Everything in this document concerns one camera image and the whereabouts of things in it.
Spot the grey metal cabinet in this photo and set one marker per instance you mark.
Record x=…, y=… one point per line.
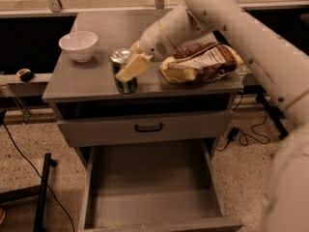
x=87, y=90

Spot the black stand frame left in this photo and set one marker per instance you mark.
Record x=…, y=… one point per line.
x=38, y=190

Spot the black drawer handle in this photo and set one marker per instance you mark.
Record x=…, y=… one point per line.
x=149, y=128

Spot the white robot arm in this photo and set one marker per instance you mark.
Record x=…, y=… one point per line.
x=280, y=67

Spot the closed grey top drawer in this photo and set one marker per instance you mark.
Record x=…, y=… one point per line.
x=121, y=130

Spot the open grey lower drawer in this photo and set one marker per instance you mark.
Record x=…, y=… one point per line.
x=153, y=187

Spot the small tape measure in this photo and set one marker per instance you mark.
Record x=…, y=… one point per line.
x=25, y=75

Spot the white ceramic bowl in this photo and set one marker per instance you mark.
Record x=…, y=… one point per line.
x=81, y=46

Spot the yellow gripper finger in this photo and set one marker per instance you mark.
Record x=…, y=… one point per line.
x=136, y=65
x=135, y=47

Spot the brown yellow chip bag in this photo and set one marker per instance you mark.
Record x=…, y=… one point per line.
x=200, y=63

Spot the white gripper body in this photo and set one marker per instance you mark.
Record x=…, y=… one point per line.
x=154, y=42

